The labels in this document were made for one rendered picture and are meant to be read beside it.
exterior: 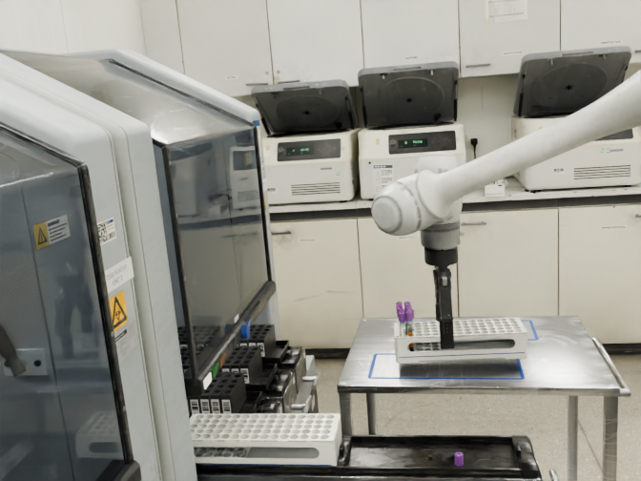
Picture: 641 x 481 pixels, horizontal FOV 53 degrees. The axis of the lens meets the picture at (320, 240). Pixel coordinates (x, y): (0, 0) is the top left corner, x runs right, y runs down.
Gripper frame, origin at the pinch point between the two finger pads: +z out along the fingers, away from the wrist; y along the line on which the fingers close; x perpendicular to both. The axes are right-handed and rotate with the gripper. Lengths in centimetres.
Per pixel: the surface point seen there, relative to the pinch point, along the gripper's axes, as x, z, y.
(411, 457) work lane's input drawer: 9.9, 10.0, -37.3
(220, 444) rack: 44, 4, -40
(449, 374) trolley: -0.2, 8.4, -6.0
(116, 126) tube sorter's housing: 49, -54, -53
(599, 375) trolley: -32.1, 8.6, -9.1
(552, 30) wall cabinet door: -79, -79, 216
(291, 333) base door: 70, 73, 195
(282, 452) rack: 34, 9, -36
